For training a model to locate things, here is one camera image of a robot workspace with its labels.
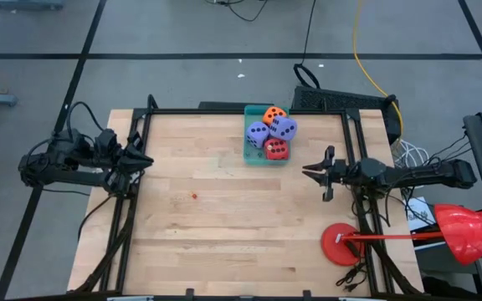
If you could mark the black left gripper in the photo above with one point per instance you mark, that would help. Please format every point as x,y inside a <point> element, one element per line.
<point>109,154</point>

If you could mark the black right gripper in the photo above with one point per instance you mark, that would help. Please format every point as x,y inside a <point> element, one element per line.
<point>340,173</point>

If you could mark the purple foam die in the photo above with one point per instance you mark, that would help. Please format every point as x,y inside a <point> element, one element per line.
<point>283,127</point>
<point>257,134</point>

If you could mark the teal translucent plastic bin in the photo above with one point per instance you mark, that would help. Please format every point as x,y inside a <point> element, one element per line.
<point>251,159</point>

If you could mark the orange foam die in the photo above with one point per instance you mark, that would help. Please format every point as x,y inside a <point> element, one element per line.
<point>274,115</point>

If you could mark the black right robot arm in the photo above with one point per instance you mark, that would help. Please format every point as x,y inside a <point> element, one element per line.
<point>425,173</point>

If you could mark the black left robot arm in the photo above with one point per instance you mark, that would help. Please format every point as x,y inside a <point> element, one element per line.
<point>65,177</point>

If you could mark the red foam die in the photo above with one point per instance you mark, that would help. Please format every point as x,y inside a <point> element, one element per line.
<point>278,150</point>

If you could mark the black curved corner clamp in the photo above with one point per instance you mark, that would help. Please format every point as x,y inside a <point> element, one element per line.
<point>152,102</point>

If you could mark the white printed paper sheet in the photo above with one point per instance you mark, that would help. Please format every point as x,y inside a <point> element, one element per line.
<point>418,217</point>

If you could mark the red desk lamp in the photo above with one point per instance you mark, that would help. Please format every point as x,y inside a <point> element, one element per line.
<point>463,234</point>

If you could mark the black aluminium table frame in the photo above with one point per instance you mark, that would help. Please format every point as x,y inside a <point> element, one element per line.
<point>182,112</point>

